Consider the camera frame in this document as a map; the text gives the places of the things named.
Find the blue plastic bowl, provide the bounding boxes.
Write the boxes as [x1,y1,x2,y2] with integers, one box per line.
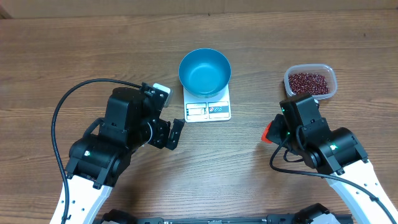
[178,48,232,98]

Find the red beans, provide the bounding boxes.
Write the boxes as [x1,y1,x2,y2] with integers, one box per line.
[288,73,330,95]

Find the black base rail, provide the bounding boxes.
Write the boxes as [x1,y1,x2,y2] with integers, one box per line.
[94,203,354,224]

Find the white digital kitchen scale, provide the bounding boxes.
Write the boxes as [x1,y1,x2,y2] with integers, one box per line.
[183,85,231,123]

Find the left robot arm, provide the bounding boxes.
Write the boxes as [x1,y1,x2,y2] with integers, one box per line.
[51,83,184,223]

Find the clear plastic food container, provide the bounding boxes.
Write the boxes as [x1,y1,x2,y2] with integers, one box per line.
[284,63,338,100]

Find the red measuring scoop blue handle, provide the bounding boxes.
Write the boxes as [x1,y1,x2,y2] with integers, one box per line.
[261,122,272,144]

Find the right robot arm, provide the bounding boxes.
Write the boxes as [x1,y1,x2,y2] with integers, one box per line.
[262,93,397,223]

